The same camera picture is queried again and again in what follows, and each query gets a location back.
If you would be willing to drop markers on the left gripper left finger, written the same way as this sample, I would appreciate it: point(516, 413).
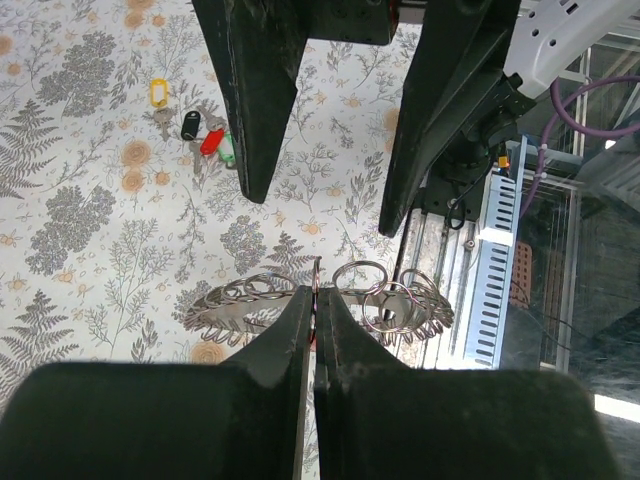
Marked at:
point(240, 419)

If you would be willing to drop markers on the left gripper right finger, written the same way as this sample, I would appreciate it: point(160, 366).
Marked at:
point(380, 419)

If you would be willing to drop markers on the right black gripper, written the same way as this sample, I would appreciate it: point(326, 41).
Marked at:
point(256, 48)

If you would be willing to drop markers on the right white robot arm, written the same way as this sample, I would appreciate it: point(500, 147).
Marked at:
point(544, 42)

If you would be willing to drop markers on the green tag key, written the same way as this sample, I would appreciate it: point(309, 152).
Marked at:
point(226, 151)

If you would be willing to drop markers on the black tag key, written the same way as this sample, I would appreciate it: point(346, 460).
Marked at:
point(195, 148)
point(190, 125)

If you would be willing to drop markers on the yellow tag key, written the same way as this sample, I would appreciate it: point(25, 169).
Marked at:
point(159, 92)

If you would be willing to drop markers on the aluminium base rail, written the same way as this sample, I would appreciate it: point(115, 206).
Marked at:
point(472, 268)

